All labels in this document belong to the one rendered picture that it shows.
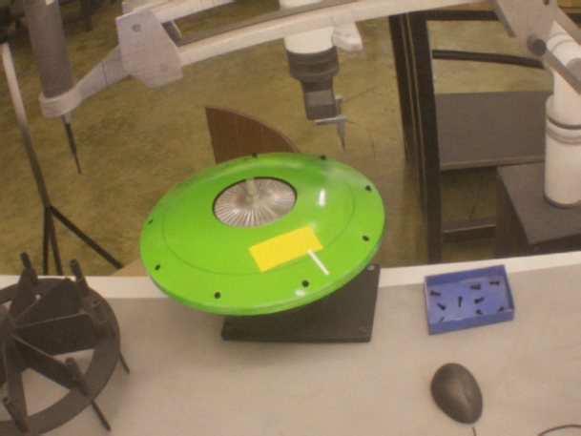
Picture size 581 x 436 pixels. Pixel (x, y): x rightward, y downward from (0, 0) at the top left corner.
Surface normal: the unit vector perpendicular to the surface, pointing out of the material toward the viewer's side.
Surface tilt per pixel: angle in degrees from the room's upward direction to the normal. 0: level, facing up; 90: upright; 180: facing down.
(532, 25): 90
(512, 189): 0
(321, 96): 70
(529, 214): 0
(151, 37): 90
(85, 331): 87
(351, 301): 0
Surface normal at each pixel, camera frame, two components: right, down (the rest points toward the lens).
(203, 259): -0.29, -0.60
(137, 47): 0.10, 0.58
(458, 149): -0.14, -0.80
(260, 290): -0.10, -0.49
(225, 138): -0.56, 0.55
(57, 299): 0.76, 0.23
